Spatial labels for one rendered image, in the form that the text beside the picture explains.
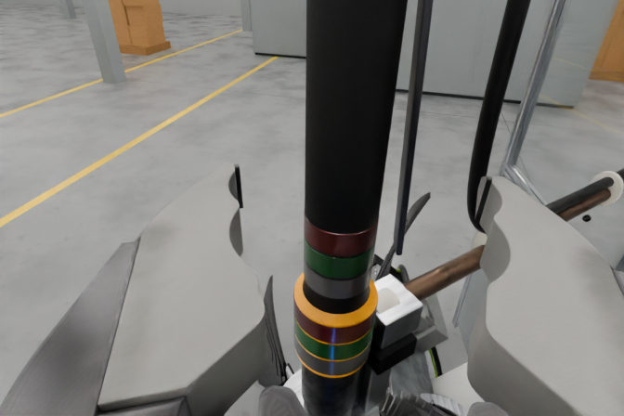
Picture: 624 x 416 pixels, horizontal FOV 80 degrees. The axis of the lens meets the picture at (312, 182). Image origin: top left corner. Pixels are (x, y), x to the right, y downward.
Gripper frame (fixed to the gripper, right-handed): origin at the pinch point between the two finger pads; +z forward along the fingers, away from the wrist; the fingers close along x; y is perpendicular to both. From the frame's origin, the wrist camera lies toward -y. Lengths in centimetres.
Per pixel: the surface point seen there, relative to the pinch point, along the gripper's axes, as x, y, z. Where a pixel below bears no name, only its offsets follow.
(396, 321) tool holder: 3.2, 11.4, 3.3
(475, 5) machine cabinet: 173, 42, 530
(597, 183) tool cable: 22.2, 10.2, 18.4
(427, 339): 18, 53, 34
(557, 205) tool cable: 17.0, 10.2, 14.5
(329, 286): -0.8, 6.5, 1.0
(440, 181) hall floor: 97, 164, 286
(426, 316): 17, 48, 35
